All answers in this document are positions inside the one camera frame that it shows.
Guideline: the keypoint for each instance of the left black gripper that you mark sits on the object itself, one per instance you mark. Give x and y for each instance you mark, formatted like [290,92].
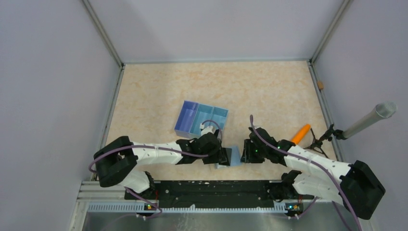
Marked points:
[215,158]

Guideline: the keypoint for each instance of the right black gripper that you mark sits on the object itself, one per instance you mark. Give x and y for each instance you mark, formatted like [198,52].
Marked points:
[247,156]

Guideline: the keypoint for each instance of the beige card holder wallet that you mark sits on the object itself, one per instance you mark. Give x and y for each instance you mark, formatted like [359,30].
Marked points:
[234,158]

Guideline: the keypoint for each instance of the single black credit card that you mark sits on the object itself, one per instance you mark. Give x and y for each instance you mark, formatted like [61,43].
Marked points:
[225,156]

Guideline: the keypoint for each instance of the blue three-compartment box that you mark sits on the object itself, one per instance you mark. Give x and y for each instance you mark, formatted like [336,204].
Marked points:
[193,114]

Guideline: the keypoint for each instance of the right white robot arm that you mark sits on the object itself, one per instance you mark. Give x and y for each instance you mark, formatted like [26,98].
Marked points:
[355,185]

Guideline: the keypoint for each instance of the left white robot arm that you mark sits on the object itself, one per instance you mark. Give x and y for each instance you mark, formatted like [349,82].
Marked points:
[117,162]

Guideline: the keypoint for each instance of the orange cylindrical object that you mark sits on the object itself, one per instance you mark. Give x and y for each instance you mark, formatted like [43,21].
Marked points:
[301,134]

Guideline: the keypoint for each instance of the small tan block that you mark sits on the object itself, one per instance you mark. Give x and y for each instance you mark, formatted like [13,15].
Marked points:
[320,85]

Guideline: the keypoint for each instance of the silver microphone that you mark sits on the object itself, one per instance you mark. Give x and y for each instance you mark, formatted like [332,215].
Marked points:
[380,112]

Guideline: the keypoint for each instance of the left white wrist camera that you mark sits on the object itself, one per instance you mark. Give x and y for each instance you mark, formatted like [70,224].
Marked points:
[207,129]

